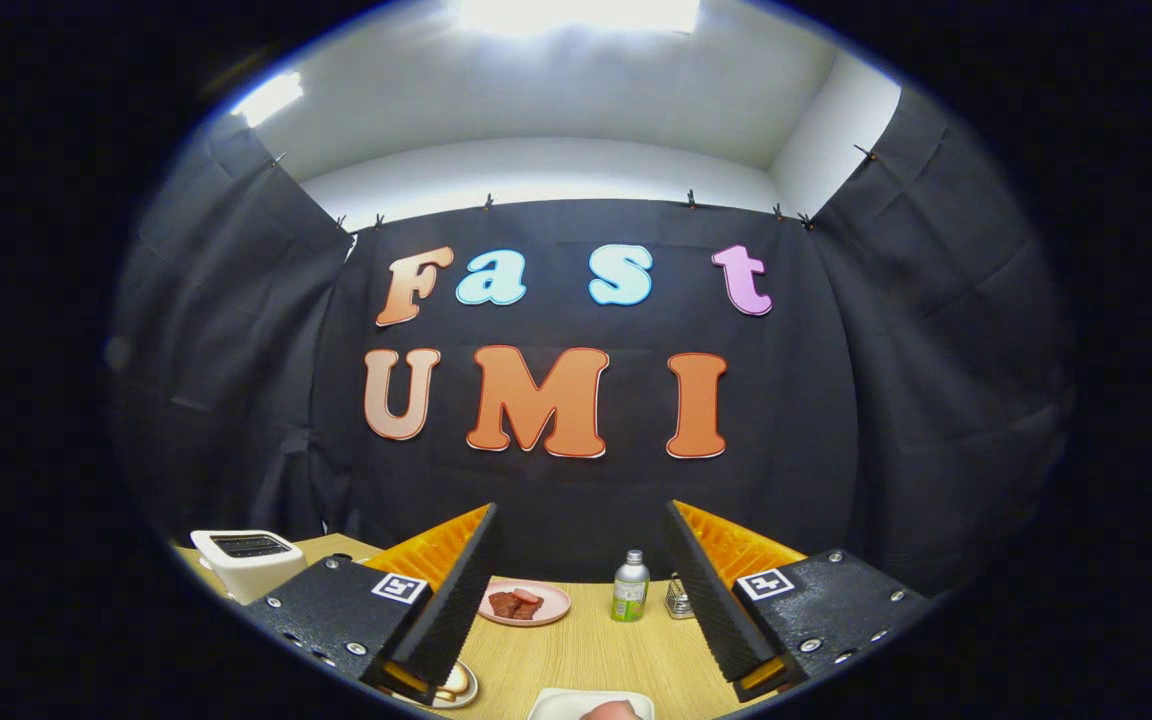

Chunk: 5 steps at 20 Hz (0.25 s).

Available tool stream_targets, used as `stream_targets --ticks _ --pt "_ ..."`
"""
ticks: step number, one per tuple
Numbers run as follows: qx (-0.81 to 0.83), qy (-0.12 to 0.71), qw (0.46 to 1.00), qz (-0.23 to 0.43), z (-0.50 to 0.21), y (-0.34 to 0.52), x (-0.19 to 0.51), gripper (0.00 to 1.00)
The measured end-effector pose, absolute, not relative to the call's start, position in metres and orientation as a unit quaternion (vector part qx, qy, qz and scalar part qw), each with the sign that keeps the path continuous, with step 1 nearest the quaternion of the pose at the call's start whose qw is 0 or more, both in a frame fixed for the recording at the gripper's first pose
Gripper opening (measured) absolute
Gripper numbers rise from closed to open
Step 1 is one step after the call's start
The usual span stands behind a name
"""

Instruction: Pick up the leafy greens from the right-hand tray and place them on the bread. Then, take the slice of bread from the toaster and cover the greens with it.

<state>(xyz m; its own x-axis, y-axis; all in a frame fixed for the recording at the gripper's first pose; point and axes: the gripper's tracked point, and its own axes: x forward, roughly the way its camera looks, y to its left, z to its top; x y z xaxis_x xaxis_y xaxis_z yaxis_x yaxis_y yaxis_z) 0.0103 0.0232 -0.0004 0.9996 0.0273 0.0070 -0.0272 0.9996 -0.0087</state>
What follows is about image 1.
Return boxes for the black backdrop cloth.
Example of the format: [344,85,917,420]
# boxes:
[111,85,1077,601]

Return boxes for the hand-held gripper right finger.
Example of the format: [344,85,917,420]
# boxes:
[663,500,937,703]

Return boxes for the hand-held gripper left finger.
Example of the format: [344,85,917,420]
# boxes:
[244,503,505,706]

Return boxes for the small ceiling light panel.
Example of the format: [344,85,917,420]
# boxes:
[231,70,305,128]

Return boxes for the large ceiling light panel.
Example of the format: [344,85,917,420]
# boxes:
[456,0,702,36]

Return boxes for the pink oval plate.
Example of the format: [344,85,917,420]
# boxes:
[478,580,572,628]

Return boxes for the white square plate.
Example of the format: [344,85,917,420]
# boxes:
[527,688,656,720]

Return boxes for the green label metal bottle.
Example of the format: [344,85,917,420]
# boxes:
[611,549,651,623]

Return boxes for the white toaster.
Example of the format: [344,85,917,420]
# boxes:
[190,530,308,605]

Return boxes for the round white plate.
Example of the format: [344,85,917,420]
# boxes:
[433,658,480,710]

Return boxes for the brown meat slices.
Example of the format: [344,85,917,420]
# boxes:
[488,588,544,621]

